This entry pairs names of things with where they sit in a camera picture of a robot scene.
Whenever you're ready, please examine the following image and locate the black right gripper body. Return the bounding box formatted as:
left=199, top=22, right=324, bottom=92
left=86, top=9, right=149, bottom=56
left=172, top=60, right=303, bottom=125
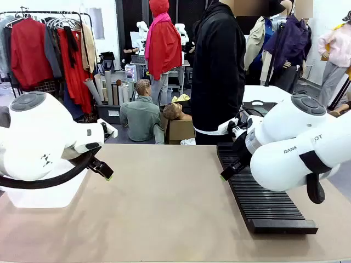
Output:
left=231, top=134, right=252, bottom=165

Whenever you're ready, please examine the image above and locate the black slotted PCB rack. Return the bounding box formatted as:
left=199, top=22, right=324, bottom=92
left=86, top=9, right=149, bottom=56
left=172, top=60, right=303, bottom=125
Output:
left=216, top=141, right=319, bottom=235

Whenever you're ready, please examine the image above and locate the grey storage bin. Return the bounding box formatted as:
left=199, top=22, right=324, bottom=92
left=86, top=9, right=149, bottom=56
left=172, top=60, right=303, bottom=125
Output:
left=95, top=103, right=121, bottom=125

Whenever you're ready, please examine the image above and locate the white table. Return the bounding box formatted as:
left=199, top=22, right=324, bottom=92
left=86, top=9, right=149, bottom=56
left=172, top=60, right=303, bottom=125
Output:
left=242, top=84, right=293, bottom=104

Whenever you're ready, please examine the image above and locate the cardboard box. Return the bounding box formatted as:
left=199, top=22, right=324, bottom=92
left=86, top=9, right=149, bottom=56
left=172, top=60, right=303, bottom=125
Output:
left=163, top=117, right=196, bottom=145

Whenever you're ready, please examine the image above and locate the clear plastic box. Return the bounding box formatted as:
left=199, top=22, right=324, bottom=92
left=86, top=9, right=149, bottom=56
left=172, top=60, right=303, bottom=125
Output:
left=4, top=160, right=88, bottom=209

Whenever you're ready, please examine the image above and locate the light grey paper roll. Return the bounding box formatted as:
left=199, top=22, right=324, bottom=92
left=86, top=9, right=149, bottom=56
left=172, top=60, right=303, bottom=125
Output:
left=117, top=83, right=129, bottom=106

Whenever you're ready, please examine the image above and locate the yellow cloth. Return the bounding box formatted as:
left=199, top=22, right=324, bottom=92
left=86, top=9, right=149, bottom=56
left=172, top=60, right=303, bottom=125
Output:
left=171, top=93, right=191, bottom=104

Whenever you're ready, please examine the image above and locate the mannequin head brown hair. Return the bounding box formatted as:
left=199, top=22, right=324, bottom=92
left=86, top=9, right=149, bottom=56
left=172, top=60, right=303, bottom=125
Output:
left=162, top=102, right=193, bottom=121

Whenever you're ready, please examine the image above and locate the tall grey paper roll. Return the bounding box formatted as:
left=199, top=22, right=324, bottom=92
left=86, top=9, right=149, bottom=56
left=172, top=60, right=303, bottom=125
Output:
left=104, top=70, right=114, bottom=106

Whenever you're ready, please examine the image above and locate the cream paper roll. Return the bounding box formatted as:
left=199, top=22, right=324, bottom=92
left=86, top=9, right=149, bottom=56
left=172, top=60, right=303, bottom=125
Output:
left=94, top=73, right=105, bottom=102

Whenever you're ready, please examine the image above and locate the person in black jacket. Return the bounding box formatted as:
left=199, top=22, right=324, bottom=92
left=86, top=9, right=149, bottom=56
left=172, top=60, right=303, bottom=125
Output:
left=190, top=0, right=247, bottom=146

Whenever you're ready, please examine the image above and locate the red dress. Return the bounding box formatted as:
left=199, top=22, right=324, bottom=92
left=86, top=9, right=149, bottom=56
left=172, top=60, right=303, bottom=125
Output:
left=56, top=28, right=93, bottom=115

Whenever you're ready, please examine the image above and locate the lit computer tower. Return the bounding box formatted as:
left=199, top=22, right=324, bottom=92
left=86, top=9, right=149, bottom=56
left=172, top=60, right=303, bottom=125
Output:
left=124, top=63, right=137, bottom=82

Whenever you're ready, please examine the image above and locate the plaid skirt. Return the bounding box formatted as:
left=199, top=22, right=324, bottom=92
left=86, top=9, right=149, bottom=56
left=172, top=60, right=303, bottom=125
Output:
left=33, top=80, right=55, bottom=93

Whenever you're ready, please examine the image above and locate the mannequin in beige coat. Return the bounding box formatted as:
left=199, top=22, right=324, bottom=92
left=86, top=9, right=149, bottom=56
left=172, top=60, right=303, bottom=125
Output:
left=244, top=15, right=275, bottom=86

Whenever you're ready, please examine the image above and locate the black chair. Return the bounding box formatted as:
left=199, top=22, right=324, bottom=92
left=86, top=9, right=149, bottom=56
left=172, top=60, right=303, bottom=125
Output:
left=98, top=51, right=116, bottom=73

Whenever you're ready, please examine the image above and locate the mannequin in purple jacket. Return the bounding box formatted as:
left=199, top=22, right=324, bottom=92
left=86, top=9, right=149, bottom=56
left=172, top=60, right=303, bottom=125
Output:
left=263, top=0, right=313, bottom=94

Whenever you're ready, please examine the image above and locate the beige garment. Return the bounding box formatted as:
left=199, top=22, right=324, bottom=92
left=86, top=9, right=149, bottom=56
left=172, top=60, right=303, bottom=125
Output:
left=80, top=23, right=97, bottom=75

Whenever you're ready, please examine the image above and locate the dark grey garment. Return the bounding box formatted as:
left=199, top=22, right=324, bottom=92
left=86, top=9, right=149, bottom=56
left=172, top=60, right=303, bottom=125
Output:
left=43, top=24, right=63, bottom=79

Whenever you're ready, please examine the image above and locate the black scarf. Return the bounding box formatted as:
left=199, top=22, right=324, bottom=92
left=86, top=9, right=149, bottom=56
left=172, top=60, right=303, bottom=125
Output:
left=63, top=25, right=80, bottom=69

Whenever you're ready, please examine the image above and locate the red hooded mannequin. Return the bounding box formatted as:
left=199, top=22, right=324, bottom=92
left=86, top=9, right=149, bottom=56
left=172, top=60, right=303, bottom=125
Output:
left=144, top=0, right=184, bottom=106

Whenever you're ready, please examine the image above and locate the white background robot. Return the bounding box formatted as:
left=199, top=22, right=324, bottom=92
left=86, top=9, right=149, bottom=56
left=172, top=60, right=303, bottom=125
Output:
left=136, top=20, right=150, bottom=55
left=174, top=23, right=190, bottom=46

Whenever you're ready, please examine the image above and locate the red jacket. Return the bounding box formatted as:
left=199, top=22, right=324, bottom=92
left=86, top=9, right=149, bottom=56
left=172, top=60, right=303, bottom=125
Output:
left=10, top=18, right=55, bottom=90

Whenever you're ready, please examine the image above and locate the mannequin in pink jacket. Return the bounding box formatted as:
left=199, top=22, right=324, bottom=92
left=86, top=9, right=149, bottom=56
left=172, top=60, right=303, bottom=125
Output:
left=316, top=10, right=351, bottom=109

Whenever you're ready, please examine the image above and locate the black hat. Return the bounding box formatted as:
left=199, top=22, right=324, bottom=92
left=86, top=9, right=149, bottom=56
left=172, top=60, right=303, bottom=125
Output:
left=267, top=0, right=286, bottom=18

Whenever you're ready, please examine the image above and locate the light grey garment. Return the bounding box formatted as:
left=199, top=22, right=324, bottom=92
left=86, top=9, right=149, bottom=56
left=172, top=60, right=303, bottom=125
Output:
left=0, top=15, right=14, bottom=80

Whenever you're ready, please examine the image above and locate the black clothes rack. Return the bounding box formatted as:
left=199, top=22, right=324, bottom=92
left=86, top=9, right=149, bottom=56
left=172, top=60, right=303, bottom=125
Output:
left=0, top=10, right=95, bottom=123

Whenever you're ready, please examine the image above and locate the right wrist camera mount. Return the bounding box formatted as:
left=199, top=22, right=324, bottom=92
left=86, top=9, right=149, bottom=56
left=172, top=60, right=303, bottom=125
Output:
left=218, top=116, right=249, bottom=142

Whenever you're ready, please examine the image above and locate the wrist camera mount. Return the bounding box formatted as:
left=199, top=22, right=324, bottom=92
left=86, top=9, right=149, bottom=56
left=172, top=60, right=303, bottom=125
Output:
left=97, top=118, right=118, bottom=141
left=218, top=116, right=249, bottom=142

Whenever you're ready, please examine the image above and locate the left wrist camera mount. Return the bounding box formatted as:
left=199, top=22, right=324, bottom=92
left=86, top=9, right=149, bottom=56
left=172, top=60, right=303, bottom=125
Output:
left=97, top=118, right=118, bottom=141

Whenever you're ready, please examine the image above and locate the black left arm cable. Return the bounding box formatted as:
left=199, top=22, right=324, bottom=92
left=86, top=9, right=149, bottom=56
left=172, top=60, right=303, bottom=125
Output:
left=0, top=146, right=103, bottom=190

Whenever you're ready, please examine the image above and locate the grey wall panel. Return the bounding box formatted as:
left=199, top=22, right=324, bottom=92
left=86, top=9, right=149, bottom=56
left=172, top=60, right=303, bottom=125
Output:
left=89, top=7, right=105, bottom=41

